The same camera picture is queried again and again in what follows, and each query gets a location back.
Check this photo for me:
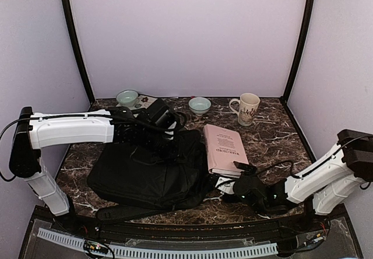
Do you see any white slotted cable duct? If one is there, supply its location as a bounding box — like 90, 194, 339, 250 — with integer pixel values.
37, 228, 279, 258

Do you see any floral square plate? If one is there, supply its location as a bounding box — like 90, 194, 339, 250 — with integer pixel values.
129, 94, 157, 110

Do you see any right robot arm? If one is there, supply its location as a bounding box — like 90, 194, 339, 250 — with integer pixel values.
214, 129, 372, 232

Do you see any pale green bowl centre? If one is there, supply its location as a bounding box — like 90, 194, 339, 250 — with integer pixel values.
188, 97, 212, 116

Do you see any pale green bowl on plate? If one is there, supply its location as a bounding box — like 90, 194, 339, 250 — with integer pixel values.
116, 90, 139, 107

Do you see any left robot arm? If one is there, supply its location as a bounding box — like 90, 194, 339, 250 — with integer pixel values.
4, 99, 187, 233

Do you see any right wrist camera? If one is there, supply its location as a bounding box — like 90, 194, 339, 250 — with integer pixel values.
220, 161, 257, 195

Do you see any white book with pink flowers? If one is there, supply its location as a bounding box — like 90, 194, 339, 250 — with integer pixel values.
203, 124, 248, 177

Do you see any black right frame post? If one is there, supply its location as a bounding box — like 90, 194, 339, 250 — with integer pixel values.
281, 0, 314, 104

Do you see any black student backpack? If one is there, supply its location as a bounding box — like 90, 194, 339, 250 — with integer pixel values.
87, 129, 213, 223

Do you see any black frame post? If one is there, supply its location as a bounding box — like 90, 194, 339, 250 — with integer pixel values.
61, 0, 96, 104
281, 0, 314, 104

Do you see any cream floral mug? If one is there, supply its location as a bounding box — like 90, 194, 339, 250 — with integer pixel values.
228, 93, 261, 127

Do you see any black left frame post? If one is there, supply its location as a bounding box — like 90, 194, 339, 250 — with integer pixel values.
61, 0, 96, 104

